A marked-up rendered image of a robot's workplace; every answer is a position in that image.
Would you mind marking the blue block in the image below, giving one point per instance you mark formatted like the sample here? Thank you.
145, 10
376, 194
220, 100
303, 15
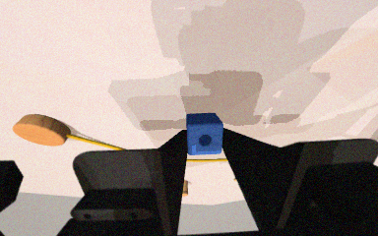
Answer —
204, 133

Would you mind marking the round wooden button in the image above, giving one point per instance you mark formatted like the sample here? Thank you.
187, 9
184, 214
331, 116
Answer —
42, 130

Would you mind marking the small orange and brown cylinder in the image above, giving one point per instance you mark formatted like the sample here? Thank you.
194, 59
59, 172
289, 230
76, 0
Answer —
185, 189

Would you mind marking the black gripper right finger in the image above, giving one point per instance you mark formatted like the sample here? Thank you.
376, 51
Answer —
269, 177

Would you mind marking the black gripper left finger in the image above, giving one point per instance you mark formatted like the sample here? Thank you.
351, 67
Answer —
162, 169

